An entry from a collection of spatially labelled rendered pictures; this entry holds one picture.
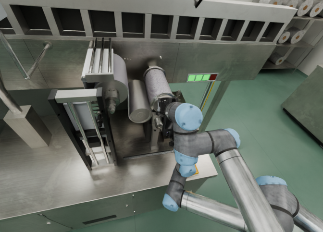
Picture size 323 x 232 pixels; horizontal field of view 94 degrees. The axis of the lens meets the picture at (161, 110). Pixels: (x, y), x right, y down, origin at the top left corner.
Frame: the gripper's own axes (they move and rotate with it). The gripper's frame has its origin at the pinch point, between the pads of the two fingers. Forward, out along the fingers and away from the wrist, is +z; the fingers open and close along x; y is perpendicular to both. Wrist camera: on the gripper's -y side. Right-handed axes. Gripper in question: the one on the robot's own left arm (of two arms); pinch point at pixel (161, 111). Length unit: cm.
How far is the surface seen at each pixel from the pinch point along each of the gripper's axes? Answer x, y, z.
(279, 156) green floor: -189, -91, 85
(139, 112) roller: 11.0, -0.6, 6.1
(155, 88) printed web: 1.7, 11.6, 4.5
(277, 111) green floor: -260, -41, 147
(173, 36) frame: -13.1, 41.5, 14.2
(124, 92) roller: 17.6, 10.2, -2.2
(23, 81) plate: 74, 20, 31
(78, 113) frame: 35.4, 3.5, -10.5
